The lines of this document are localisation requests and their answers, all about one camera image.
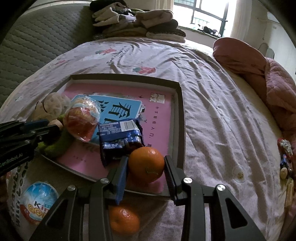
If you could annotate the window with dark frame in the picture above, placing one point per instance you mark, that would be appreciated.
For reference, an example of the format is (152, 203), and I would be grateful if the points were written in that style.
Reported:
(195, 14)

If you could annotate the blue snack packet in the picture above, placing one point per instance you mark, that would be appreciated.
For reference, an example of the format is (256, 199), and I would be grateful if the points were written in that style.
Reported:
(118, 139)

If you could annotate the clothes on window sill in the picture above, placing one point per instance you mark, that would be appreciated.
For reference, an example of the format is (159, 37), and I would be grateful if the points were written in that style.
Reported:
(210, 31)

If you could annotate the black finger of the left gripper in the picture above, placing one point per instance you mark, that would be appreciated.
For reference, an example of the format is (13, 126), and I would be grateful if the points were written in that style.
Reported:
(46, 134)

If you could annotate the orange mandarin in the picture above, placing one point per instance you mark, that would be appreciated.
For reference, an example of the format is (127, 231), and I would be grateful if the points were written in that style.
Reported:
(146, 164)
(123, 220)

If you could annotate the beige curtain right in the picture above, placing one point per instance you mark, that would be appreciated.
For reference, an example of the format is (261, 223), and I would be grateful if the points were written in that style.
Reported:
(242, 19)

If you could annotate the surprise egg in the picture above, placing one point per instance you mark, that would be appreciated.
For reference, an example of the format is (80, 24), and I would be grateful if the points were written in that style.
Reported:
(36, 201)
(82, 117)

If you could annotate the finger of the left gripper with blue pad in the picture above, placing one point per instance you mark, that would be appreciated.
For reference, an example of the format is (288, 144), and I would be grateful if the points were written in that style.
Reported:
(26, 126)

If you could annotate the white plush toy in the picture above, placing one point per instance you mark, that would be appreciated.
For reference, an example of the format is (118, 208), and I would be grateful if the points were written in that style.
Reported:
(53, 106)

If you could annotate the pink quilted blanket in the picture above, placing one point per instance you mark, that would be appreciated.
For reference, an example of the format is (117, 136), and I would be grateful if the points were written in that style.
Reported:
(272, 83)

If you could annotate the white air conditioner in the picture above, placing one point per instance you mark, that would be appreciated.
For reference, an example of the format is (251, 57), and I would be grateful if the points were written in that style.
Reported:
(272, 18)

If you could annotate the grey quilted headboard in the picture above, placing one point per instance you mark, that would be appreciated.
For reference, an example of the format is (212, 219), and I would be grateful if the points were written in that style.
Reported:
(38, 37)

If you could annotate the strawberry print bed sheet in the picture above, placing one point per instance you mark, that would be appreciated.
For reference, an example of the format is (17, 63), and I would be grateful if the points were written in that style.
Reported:
(231, 137)

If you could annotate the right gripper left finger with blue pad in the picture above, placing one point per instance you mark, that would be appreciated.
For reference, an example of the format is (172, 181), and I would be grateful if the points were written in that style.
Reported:
(117, 177)

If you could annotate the small toys on bed edge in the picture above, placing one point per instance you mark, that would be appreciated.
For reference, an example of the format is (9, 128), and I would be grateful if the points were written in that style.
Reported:
(286, 155)

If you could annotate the pile of folded clothes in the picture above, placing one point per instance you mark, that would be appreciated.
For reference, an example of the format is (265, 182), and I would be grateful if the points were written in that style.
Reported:
(116, 19)

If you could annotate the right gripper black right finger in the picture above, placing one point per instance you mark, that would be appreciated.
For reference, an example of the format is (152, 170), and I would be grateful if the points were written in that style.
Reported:
(174, 178)

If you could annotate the shallow dark cardboard tray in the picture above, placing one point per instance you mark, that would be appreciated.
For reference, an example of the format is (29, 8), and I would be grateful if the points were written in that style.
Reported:
(52, 153)

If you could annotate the small brownish round fruit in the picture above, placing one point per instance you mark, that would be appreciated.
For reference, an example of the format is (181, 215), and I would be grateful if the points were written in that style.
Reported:
(57, 123)

